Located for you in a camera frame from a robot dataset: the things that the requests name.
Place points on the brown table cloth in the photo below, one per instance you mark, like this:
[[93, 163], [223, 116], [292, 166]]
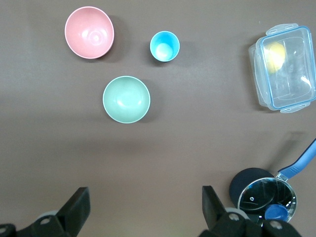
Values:
[[172, 135]]

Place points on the clear plastic food container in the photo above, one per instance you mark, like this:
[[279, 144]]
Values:
[[252, 74]]

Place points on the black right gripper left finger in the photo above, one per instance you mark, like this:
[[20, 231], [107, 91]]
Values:
[[74, 212]]

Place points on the blue cup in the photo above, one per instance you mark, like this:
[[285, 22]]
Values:
[[164, 47]]

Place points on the yellow lemon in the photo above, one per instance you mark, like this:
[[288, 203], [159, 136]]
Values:
[[275, 58]]

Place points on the glass lid with blue knob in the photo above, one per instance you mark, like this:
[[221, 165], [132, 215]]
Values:
[[261, 195]]

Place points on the pink bowl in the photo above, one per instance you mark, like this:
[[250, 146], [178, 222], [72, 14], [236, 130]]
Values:
[[89, 32]]

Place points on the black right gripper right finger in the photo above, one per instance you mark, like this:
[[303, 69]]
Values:
[[217, 219]]

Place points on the green bowl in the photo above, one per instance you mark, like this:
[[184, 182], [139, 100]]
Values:
[[126, 100]]

